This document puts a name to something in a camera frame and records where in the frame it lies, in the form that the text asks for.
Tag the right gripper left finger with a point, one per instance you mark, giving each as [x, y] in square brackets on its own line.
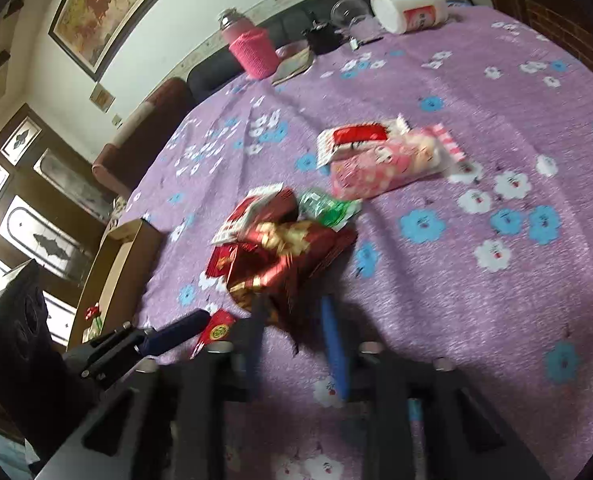
[167, 422]

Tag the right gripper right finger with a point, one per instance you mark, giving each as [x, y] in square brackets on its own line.
[425, 420]

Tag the white plastic jar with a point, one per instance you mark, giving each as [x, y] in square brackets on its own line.
[402, 16]

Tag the brown cardboard tray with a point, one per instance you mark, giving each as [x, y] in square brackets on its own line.
[118, 277]

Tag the red candy packet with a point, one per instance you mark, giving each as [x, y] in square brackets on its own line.
[217, 329]

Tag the brown fabric armchair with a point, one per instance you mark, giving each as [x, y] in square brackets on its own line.
[124, 161]

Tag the white red snack packet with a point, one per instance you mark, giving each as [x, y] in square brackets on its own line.
[338, 142]

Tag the green clear snack packet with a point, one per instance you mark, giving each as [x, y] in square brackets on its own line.
[320, 206]

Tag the pink snack packet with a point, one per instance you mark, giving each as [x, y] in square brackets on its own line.
[393, 163]

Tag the pink sleeved water bottle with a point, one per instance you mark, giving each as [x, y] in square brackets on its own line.
[250, 44]

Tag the clear glass cup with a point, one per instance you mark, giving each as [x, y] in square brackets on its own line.
[345, 13]

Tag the purple floral tablecloth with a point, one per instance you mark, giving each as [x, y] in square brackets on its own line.
[490, 265]

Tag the framed wall painting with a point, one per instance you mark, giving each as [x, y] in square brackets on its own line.
[91, 32]

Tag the small black cup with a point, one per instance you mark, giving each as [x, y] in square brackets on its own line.
[323, 37]

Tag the dark wooden door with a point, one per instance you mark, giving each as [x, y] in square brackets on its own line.
[52, 211]

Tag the red gold snack packet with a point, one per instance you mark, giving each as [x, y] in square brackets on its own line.
[221, 259]

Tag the black leather sofa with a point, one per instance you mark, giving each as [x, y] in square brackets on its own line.
[284, 27]

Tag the small colourful booklet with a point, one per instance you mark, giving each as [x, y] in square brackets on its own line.
[293, 66]

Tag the large red gold snack bag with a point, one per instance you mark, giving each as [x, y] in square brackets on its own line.
[278, 260]

